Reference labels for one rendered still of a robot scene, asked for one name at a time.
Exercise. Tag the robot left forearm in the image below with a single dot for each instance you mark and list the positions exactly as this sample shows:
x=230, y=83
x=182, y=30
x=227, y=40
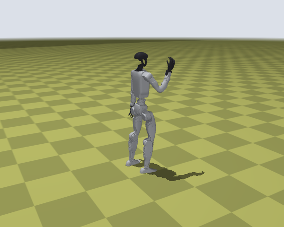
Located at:
x=133, y=98

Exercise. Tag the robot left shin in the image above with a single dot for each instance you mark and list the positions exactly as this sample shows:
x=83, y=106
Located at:
x=132, y=148

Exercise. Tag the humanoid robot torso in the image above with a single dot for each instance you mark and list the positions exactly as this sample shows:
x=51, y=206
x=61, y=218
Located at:
x=141, y=91

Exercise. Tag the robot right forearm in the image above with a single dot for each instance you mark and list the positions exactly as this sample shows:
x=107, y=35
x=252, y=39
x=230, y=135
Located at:
x=165, y=82

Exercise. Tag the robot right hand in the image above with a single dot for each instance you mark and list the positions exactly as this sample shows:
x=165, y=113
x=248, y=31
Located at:
x=170, y=65

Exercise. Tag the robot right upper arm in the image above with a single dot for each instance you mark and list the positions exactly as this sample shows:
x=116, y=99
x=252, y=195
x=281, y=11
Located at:
x=149, y=78

